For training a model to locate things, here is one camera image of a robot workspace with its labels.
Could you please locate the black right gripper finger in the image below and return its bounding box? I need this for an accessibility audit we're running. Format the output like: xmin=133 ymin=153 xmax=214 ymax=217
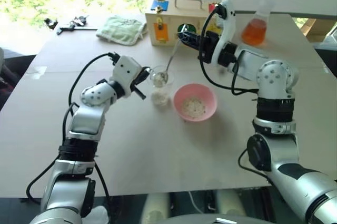
xmin=181 ymin=37 xmax=202 ymax=51
xmin=177 ymin=31 xmax=202 ymax=42

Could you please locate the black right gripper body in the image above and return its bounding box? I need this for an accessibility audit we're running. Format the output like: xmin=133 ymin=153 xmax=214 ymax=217
xmin=197 ymin=31 xmax=221 ymax=64

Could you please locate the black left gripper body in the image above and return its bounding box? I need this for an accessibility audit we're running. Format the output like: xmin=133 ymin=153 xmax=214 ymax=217
xmin=130 ymin=66 xmax=148 ymax=93

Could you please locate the metal spoon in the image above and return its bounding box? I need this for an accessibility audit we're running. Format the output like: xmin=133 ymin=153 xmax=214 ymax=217
xmin=153 ymin=37 xmax=183 ymax=84

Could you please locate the clear glass mug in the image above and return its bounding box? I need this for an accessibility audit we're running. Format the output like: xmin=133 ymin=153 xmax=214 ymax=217
xmin=148 ymin=65 xmax=176 ymax=107

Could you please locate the oatmeal in glass mug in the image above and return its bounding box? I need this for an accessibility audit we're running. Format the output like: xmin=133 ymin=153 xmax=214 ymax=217
xmin=151 ymin=86 xmax=170 ymax=106

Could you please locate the pink bowl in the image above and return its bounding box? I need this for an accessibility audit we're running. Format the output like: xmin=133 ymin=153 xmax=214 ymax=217
xmin=173 ymin=83 xmax=218 ymax=123

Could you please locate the oatmeal in pink bowl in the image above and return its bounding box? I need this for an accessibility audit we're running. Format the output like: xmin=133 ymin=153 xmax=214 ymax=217
xmin=182 ymin=97 xmax=206 ymax=118

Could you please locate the wooden latch box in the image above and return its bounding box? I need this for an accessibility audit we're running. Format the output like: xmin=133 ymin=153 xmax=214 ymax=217
xmin=144 ymin=0 xmax=227 ymax=47

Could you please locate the glass flask with orange liquid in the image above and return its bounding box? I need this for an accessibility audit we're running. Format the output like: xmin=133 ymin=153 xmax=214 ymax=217
xmin=240 ymin=0 xmax=275 ymax=47

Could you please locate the green quilted cloth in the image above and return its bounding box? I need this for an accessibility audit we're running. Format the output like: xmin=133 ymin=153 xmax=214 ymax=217
xmin=95 ymin=15 xmax=148 ymax=47

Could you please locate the black metal tool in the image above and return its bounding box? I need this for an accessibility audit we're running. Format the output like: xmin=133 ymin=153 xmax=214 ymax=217
xmin=56 ymin=15 xmax=98 ymax=35

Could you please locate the small black clip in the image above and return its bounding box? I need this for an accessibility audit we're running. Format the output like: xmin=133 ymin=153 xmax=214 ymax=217
xmin=43 ymin=17 xmax=59 ymax=31

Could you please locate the brown cardboard box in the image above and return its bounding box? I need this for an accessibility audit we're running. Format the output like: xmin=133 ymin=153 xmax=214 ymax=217
xmin=302 ymin=17 xmax=337 ymax=43

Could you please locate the pale rounded robot leg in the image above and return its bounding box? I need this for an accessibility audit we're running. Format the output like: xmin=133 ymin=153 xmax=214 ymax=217
xmin=215 ymin=189 xmax=247 ymax=217
xmin=140 ymin=193 xmax=171 ymax=224

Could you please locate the dark chair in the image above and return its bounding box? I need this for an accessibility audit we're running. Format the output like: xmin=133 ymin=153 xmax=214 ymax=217
xmin=0 ymin=46 xmax=37 ymax=111

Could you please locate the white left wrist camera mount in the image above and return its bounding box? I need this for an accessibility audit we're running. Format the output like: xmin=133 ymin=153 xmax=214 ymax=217
xmin=108 ymin=55 xmax=144 ymax=99

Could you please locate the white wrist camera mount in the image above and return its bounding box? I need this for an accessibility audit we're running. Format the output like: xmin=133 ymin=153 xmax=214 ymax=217
xmin=211 ymin=0 xmax=237 ymax=70
xmin=108 ymin=55 xmax=144 ymax=99

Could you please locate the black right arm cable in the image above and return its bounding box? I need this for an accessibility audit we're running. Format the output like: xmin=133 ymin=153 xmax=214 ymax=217
xmin=198 ymin=3 xmax=260 ymax=96
xmin=237 ymin=148 xmax=275 ymax=186

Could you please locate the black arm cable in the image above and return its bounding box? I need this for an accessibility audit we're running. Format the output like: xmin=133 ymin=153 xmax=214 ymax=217
xmin=237 ymin=148 xmax=275 ymax=186
xmin=198 ymin=3 xmax=260 ymax=96
xmin=93 ymin=161 xmax=112 ymax=224
xmin=25 ymin=52 xmax=117 ymax=205

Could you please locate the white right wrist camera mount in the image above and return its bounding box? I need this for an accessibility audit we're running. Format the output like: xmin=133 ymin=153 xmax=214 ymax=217
xmin=211 ymin=0 xmax=237 ymax=70

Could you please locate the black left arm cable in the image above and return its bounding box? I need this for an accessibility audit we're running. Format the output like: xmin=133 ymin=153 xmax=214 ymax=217
xmin=93 ymin=161 xmax=112 ymax=224
xmin=25 ymin=52 xmax=117 ymax=205

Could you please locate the thin white cable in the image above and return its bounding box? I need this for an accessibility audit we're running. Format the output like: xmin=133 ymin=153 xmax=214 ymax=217
xmin=187 ymin=191 xmax=202 ymax=215

